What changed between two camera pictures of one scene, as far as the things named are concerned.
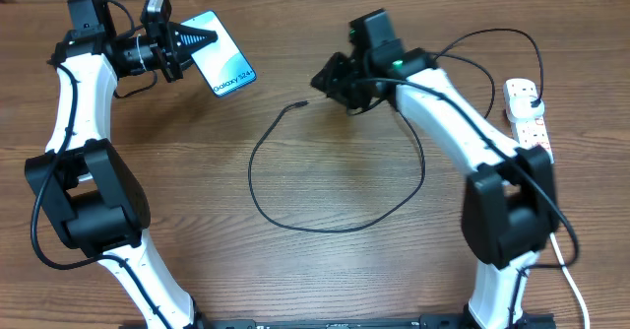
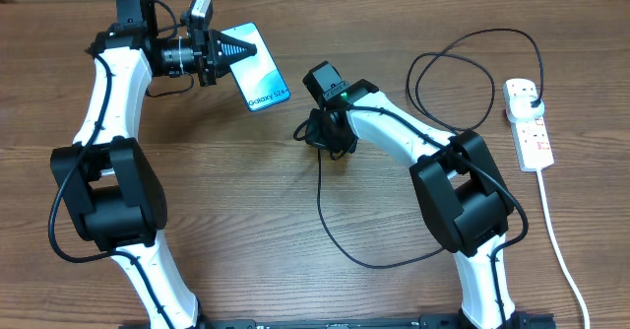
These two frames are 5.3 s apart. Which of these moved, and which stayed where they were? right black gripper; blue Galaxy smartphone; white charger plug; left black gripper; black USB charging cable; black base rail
Moved: right black gripper; blue Galaxy smartphone; left black gripper; black USB charging cable
Stayed: white charger plug; black base rail
